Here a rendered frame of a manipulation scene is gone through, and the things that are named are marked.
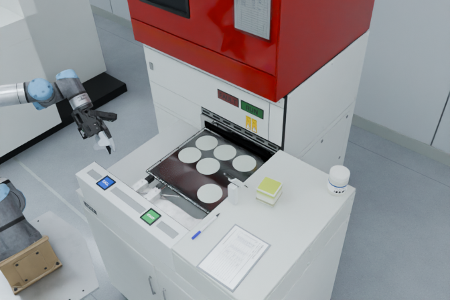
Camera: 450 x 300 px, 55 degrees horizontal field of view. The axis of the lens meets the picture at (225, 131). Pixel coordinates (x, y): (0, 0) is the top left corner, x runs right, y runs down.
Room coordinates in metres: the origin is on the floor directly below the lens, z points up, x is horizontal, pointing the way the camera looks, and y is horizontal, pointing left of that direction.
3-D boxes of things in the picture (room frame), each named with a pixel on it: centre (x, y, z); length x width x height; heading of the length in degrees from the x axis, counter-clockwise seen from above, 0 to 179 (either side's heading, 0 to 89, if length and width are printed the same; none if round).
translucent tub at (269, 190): (1.05, -0.15, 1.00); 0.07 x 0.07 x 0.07; 56
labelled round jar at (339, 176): (1.07, -0.40, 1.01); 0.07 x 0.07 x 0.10
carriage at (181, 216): (1.09, 0.24, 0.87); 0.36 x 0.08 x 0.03; 47
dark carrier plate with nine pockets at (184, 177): (1.29, 0.08, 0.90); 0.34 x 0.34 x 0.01; 47
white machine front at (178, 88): (1.59, 0.07, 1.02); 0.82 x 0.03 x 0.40; 47
